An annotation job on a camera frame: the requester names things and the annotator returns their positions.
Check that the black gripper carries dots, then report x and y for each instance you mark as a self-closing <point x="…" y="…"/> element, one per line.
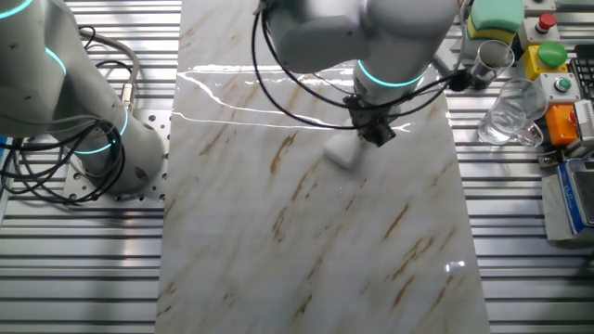
<point x="366" y="113"/>

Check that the white cloth wipe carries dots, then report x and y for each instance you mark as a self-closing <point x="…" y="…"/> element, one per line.
<point x="343" y="150"/>

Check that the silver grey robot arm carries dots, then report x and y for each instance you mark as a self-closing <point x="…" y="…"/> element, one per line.
<point x="42" y="69"/>

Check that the green yellow sponge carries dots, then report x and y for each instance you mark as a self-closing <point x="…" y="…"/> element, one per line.
<point x="496" y="16"/>

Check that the clear glass pitcher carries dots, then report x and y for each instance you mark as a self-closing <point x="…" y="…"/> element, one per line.
<point x="515" y="111"/>

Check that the marble pattern board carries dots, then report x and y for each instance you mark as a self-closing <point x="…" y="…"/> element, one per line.
<point x="301" y="255"/>

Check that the orange box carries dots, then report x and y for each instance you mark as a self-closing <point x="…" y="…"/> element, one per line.
<point x="559" y="123"/>

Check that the red button grey box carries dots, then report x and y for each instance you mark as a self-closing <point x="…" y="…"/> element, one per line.
<point x="538" y="34"/>

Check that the small green button grey box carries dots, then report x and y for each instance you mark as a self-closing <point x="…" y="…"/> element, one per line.
<point x="562" y="84"/>

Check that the green button yellow box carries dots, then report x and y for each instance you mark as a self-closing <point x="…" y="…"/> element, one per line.
<point x="552" y="54"/>

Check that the plain grey control box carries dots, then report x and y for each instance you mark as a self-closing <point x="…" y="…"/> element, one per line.
<point x="538" y="4"/>

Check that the blue white digital scale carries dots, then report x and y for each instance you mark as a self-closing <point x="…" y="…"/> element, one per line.
<point x="575" y="199"/>

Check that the grey ribbed metal device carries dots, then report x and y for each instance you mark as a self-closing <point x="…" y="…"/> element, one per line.
<point x="585" y="120"/>

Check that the black keyboard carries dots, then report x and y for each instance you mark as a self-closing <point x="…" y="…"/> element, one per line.
<point x="584" y="69"/>

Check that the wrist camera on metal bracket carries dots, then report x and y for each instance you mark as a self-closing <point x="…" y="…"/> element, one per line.
<point x="459" y="80"/>

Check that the metal corner bracket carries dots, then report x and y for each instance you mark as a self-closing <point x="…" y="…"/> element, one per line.
<point x="547" y="159"/>

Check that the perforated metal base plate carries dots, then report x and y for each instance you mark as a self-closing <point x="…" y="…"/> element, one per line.
<point x="155" y="125"/>

